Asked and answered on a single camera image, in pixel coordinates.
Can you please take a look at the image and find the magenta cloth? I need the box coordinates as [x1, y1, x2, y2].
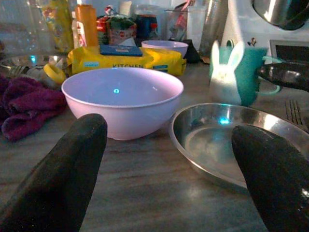
[0, 73, 68, 142]

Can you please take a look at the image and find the green and red food pack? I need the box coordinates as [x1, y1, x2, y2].
[96, 13, 138, 46]

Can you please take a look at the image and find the yellow printed bag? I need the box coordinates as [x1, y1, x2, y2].
[42, 0, 74, 53]

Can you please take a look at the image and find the large lilac plastic bowl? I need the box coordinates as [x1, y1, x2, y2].
[61, 67, 184, 141]

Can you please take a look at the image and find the dark blue bottle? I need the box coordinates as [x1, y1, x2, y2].
[135, 14, 159, 41]

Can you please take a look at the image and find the clear plastic cup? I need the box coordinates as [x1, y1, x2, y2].
[165, 9, 189, 42]

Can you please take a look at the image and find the white kitchen machine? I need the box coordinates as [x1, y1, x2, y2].
[221, 0, 309, 65]

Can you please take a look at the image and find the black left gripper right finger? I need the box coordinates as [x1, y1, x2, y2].
[231, 124, 309, 232]

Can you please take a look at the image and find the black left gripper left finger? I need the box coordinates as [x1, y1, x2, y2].
[0, 113, 108, 232]

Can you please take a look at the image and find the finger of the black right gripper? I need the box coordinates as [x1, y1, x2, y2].
[256, 61, 309, 93]

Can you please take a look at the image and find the yellow tape ring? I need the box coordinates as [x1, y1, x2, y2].
[40, 63, 67, 89]

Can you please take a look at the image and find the round steel plate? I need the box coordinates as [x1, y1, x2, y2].
[168, 102, 309, 194]

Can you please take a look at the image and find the orange bottle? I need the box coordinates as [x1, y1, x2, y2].
[74, 4, 99, 48]

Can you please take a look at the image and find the teal mug with white rabbit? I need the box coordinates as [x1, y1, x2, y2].
[209, 40, 282, 107]

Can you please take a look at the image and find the small lilac plastic bowl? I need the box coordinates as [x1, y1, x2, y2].
[141, 40, 189, 58]

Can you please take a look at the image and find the steel fork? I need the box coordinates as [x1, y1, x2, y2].
[284, 99, 309, 132]

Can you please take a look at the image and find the yellow kitchen wipes pack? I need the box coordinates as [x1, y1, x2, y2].
[66, 45, 187, 77]

